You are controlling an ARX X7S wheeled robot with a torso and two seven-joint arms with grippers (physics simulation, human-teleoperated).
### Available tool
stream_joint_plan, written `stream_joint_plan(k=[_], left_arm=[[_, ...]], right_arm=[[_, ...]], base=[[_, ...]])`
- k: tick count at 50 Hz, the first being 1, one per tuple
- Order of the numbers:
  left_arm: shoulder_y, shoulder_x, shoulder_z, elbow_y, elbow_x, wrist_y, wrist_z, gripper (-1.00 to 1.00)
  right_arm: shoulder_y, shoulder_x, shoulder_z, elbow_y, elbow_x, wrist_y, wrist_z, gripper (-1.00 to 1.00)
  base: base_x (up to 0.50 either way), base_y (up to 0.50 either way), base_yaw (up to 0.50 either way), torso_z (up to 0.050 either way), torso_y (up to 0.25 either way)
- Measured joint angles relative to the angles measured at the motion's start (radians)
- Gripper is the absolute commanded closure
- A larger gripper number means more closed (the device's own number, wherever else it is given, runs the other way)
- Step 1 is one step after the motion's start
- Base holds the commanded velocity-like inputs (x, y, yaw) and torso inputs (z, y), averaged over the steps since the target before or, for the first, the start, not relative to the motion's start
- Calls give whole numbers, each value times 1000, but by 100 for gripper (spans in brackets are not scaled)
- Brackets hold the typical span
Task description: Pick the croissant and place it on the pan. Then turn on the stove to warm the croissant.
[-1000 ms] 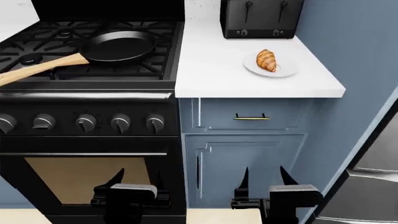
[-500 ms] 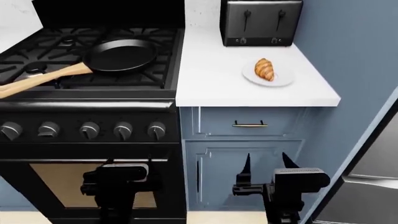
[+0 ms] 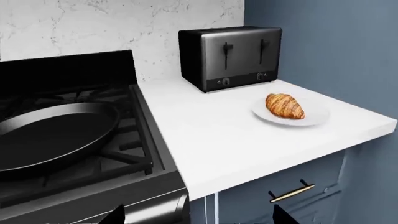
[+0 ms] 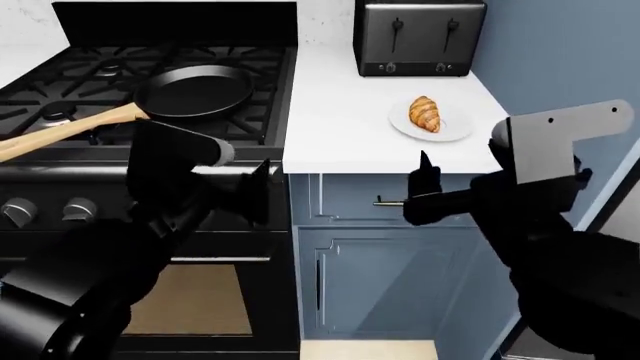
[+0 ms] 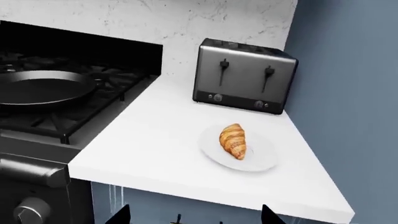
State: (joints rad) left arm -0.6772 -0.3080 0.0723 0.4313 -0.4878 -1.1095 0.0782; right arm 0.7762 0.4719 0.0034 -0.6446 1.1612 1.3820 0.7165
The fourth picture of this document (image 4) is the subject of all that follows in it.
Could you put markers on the silver black stove knob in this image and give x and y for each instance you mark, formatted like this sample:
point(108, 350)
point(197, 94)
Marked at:
point(79, 210)
point(19, 212)

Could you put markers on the black round burner cap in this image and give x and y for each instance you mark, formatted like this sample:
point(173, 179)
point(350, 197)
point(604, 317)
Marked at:
point(111, 68)
point(59, 111)

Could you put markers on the blue cabinet door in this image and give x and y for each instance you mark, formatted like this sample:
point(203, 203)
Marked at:
point(390, 285)

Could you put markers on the black oven door with window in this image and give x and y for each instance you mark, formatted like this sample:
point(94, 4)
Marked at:
point(210, 300)

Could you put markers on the golden brown croissant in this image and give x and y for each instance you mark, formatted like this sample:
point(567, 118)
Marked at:
point(425, 112)

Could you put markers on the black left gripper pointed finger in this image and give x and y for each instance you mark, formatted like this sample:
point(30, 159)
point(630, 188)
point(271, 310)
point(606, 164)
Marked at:
point(261, 178)

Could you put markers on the black steel two-slot toaster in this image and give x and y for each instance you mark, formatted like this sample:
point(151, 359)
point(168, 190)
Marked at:
point(420, 41)

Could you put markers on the black gas stove range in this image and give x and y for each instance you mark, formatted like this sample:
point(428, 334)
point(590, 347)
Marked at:
point(210, 93)

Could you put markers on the black grey-capped wrist camera housing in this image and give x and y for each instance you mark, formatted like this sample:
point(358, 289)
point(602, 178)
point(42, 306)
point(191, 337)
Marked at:
point(175, 146)

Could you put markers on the white round plate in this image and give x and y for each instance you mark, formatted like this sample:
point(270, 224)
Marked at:
point(457, 125)

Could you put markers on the blue cabinet drawer front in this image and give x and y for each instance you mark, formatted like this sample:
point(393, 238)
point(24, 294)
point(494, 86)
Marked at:
point(345, 195)

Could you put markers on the grey metal camera bracket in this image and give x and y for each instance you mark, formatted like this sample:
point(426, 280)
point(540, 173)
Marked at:
point(550, 146)

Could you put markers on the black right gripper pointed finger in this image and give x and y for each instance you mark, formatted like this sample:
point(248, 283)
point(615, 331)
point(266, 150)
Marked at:
point(425, 180)

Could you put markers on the black left gripper blunt finger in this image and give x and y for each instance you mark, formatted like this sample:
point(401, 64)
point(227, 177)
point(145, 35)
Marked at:
point(257, 213)

